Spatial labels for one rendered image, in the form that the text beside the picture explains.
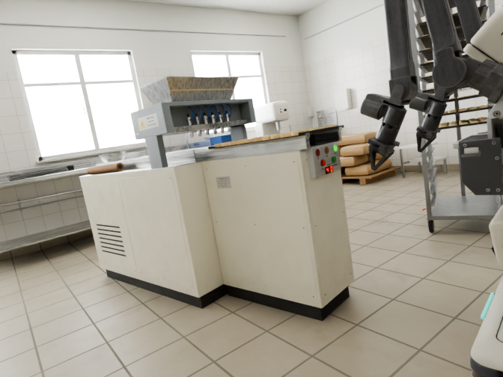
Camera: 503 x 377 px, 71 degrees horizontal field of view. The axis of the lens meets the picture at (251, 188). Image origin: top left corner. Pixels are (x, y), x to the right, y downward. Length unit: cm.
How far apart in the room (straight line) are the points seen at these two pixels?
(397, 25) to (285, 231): 102
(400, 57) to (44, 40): 458
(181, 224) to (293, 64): 541
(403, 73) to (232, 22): 544
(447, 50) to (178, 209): 147
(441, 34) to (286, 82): 582
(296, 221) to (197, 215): 63
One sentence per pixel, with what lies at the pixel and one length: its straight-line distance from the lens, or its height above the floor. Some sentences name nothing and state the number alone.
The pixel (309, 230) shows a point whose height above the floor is 47.
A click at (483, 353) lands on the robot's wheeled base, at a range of 122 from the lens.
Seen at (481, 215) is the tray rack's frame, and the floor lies 15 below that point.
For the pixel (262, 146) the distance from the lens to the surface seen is 173.
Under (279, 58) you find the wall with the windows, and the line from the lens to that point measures 685.
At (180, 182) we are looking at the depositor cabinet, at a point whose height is 75.
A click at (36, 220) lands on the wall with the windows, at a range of 497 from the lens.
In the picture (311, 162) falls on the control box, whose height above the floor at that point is 77.
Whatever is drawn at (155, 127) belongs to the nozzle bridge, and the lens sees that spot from 203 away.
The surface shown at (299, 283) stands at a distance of 181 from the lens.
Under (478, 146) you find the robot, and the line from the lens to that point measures 120.
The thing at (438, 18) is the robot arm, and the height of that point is 115.
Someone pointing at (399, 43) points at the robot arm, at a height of 112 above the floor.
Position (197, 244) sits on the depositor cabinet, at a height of 38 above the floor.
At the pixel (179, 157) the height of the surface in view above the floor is 88.
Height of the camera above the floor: 93
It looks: 8 degrees down
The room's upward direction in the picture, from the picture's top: 9 degrees counter-clockwise
